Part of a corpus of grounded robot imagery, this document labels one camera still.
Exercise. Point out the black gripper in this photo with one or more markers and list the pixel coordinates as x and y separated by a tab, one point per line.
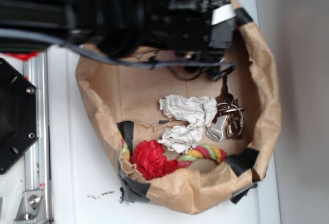
189	25

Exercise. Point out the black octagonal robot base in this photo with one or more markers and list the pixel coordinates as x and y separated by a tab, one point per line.
18	116

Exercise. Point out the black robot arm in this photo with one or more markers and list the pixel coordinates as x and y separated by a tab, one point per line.
119	27

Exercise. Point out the crumpled white paper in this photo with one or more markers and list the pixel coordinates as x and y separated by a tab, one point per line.
198	112

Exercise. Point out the bunch of metal keys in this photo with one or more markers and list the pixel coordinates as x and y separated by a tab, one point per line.
228	123

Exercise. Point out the brown paper bag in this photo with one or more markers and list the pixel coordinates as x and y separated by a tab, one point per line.
122	104

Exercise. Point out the crumpled red paper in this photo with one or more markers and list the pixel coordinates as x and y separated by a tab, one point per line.
150	160

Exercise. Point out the aluminium extrusion rail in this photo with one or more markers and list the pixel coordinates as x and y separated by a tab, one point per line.
37	158

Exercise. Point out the metal corner bracket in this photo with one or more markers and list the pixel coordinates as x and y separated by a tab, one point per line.
32	208

